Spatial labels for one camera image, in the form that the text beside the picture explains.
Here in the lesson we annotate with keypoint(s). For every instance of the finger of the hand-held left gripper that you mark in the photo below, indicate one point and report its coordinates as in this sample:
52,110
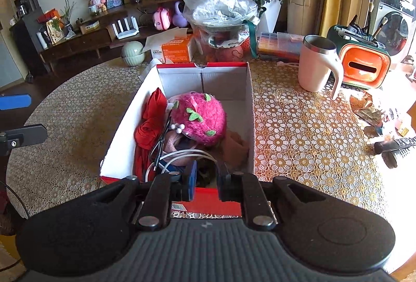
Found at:
26,135
14,102

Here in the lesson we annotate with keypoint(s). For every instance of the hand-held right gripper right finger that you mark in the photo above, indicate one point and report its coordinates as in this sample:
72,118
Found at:
224,184

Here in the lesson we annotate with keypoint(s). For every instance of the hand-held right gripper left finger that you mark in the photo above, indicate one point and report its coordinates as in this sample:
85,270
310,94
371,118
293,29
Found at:
191,181

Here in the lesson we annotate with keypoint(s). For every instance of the peach fleece slipper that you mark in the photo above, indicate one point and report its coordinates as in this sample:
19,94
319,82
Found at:
235,148

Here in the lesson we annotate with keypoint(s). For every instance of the pink fleece slipper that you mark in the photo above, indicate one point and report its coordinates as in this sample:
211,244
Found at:
172,143

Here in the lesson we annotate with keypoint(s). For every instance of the fuzzy pink strawberry hat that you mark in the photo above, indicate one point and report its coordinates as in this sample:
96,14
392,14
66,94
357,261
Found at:
203,119

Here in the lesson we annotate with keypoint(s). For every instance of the red cloth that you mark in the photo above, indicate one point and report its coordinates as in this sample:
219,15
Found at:
152,126

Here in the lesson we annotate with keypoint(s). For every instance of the red rimmed white cardboard box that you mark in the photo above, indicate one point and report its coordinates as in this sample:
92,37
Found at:
211,80

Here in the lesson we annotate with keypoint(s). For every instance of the black side cabinet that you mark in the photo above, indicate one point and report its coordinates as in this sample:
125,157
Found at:
26,48

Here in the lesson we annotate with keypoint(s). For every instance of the white bottle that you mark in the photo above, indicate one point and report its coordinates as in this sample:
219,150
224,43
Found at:
42,40

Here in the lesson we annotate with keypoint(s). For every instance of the decorated paper bag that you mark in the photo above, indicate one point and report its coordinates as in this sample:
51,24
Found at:
55,31

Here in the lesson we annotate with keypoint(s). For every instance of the wooden television cabinet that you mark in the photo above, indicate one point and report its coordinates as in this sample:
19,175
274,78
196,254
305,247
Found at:
87,41

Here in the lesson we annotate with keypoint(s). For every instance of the grass plant in pot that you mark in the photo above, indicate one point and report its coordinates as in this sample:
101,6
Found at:
69,22

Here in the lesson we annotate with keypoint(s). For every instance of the black coffee machine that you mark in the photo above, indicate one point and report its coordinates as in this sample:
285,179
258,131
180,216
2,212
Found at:
26,4

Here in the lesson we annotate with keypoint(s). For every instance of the small wooden box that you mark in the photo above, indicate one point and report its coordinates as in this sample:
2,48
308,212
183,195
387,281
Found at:
89,26

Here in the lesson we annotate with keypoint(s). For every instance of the pale green ribbed container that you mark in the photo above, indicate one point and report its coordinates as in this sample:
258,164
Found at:
133,54

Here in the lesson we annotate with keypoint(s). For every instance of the orange tissue box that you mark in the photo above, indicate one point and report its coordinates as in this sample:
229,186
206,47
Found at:
175,51

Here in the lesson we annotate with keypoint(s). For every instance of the white router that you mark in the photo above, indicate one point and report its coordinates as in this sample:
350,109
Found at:
125,30

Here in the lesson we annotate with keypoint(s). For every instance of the glass bowl with fruit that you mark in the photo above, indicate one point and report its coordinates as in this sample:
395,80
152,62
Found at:
221,44

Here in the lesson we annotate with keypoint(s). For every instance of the white travel mug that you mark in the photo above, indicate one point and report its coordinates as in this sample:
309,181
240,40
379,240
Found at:
313,67

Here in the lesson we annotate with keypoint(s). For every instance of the colourful flat plastic case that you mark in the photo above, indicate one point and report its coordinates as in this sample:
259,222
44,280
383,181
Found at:
279,46

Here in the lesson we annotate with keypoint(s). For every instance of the dark green ribbon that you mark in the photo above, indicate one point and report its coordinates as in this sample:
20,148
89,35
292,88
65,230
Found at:
252,38

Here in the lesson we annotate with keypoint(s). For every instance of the purple kettlebell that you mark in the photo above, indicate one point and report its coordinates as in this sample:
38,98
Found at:
179,18

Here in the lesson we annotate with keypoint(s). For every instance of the pink toy case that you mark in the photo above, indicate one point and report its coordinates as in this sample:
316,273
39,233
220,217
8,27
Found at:
162,19

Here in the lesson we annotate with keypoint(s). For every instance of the pile of small wrappers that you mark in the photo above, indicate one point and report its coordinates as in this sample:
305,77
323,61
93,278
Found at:
373,113

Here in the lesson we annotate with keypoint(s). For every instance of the short black tube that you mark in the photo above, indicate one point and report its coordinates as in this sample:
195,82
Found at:
390,161

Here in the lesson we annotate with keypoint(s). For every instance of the clear plastic bag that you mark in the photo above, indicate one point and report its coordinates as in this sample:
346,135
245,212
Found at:
221,10

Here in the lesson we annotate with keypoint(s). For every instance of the green and orange tissue holder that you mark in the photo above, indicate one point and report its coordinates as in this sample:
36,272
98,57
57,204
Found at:
360,67

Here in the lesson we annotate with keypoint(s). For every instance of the makeup brush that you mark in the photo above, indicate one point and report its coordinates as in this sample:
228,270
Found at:
370,17
381,26

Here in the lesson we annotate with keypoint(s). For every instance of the white washing machine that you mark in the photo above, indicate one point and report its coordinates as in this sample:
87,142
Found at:
398,22

